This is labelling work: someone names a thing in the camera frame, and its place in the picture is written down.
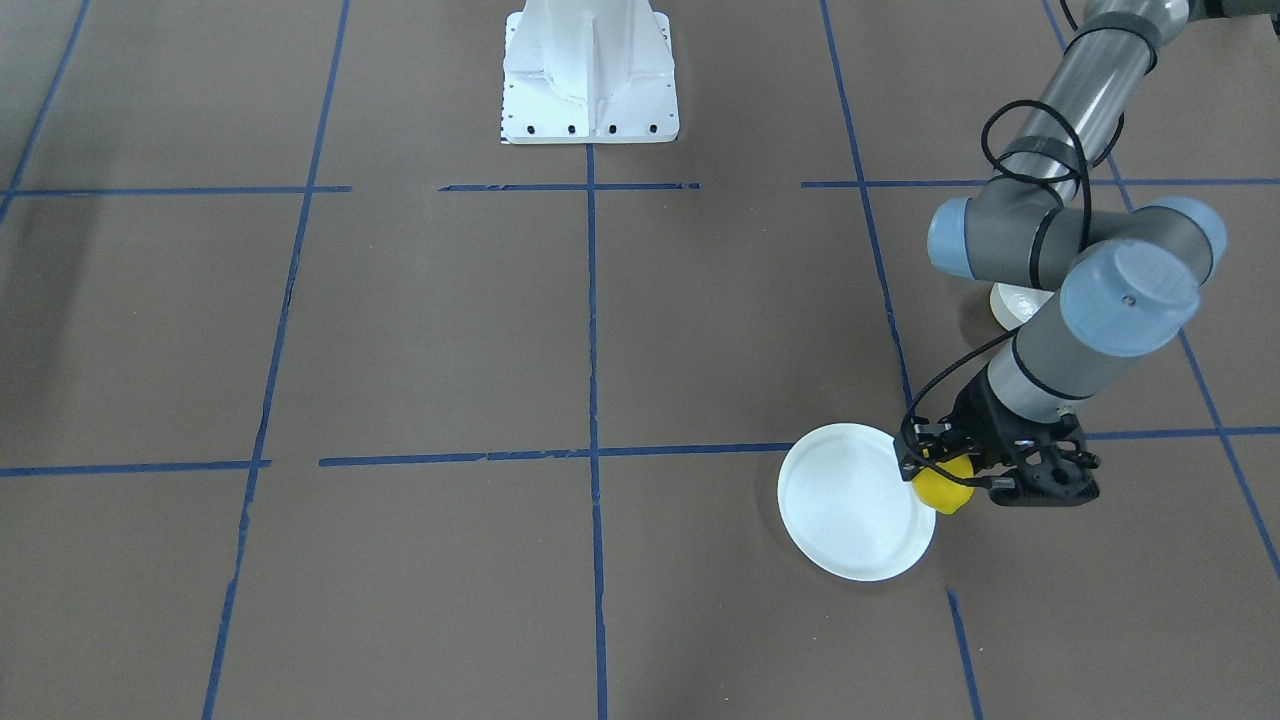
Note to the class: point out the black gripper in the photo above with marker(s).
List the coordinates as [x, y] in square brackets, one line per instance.
[975, 417]

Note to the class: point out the yellow lemon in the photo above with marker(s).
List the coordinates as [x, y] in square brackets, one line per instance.
[940, 493]

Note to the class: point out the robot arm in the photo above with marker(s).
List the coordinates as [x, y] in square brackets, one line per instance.
[1121, 284]

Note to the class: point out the white plate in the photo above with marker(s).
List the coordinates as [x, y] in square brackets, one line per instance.
[845, 506]

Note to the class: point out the white bowl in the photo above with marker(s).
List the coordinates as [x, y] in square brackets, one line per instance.
[1013, 306]

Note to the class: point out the white pedestal column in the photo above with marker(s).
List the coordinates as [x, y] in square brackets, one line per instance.
[588, 72]

